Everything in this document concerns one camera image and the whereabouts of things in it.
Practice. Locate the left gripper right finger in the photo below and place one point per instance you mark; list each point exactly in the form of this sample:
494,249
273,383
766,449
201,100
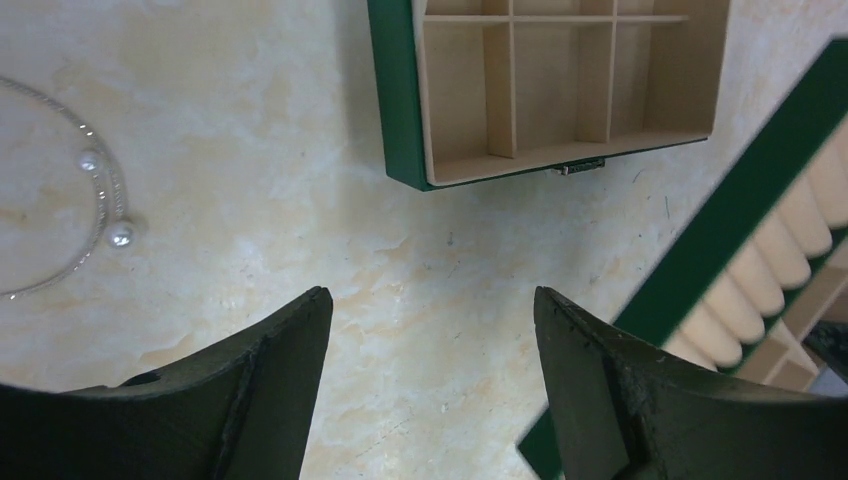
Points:
620,408

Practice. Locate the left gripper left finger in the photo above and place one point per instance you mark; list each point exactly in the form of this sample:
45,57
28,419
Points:
240,408

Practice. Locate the green jewelry tray insert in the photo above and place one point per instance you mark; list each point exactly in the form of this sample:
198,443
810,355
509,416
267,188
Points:
745,287

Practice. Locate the green jewelry box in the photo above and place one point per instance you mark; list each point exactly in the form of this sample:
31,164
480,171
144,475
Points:
476,90

